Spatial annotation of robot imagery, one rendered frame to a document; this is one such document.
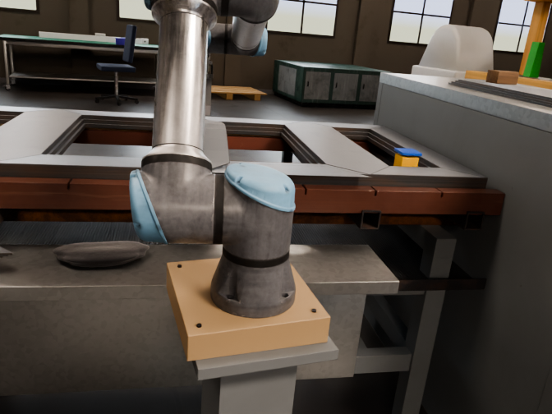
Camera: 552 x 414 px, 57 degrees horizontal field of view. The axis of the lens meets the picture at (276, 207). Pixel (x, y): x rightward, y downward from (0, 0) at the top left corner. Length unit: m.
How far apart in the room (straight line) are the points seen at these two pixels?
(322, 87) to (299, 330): 8.02
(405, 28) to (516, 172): 10.03
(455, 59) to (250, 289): 5.00
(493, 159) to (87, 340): 1.15
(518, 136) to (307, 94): 7.40
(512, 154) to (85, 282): 1.07
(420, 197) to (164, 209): 0.74
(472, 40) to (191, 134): 5.13
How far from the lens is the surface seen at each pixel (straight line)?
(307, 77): 8.66
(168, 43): 0.91
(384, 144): 1.84
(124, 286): 1.05
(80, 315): 1.29
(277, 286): 0.85
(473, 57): 5.82
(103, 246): 1.16
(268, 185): 0.78
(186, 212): 0.78
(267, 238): 0.80
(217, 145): 1.35
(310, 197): 1.23
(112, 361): 1.35
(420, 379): 1.70
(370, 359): 1.60
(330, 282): 1.10
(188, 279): 0.95
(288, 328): 0.86
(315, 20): 10.42
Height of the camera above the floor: 1.18
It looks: 19 degrees down
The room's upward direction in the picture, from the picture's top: 5 degrees clockwise
